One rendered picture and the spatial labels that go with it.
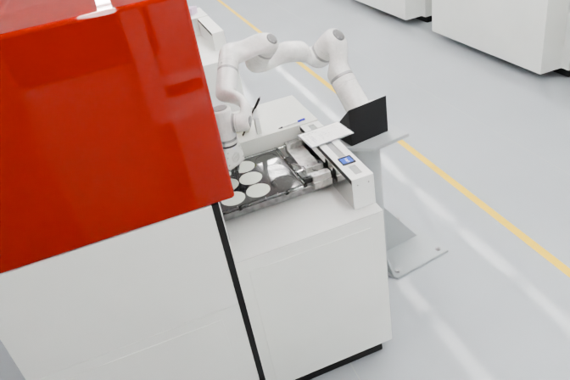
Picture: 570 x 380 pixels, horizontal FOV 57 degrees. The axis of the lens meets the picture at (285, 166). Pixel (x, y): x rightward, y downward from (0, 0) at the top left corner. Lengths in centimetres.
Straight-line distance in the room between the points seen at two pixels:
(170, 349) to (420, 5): 564
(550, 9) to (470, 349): 310
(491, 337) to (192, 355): 145
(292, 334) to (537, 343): 113
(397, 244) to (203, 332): 162
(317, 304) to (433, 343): 70
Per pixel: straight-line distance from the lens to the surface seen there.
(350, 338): 246
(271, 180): 221
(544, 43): 501
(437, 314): 282
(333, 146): 227
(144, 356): 187
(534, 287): 301
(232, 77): 224
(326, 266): 212
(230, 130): 211
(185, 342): 186
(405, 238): 318
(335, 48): 258
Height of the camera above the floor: 207
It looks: 31 degrees down
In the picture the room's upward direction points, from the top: 10 degrees counter-clockwise
